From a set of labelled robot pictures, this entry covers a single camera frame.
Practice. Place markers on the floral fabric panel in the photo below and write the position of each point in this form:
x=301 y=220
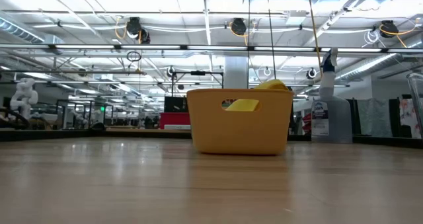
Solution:
x=409 y=116

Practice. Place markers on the grey fabric panel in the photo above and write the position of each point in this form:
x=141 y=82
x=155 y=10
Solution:
x=373 y=116

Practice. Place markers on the red cabinet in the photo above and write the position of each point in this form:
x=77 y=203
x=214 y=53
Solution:
x=174 y=120

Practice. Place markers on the white pillar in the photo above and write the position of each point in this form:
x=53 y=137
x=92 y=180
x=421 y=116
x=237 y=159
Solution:
x=236 y=72

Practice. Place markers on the long ceiling light strip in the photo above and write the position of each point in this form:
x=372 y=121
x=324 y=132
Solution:
x=148 y=47

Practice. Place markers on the yellow microfiber towel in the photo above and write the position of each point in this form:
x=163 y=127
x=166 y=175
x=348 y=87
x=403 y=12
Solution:
x=272 y=84
x=244 y=105

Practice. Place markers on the black metal table frame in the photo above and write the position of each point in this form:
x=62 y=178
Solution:
x=66 y=134

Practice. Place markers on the black monitor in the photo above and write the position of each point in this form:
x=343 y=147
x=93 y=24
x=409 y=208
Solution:
x=175 y=104

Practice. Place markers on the clear plastic bin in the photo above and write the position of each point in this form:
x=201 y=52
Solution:
x=417 y=98

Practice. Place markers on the spray bottle with blue nozzle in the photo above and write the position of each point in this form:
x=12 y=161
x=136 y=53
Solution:
x=330 y=118

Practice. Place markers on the black metal rig frame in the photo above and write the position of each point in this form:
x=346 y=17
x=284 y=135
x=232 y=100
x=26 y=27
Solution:
x=198 y=73

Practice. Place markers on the orange plastic basket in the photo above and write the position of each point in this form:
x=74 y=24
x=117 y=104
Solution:
x=238 y=131

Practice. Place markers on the white robot figure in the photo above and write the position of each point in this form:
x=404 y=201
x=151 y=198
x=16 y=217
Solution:
x=23 y=96

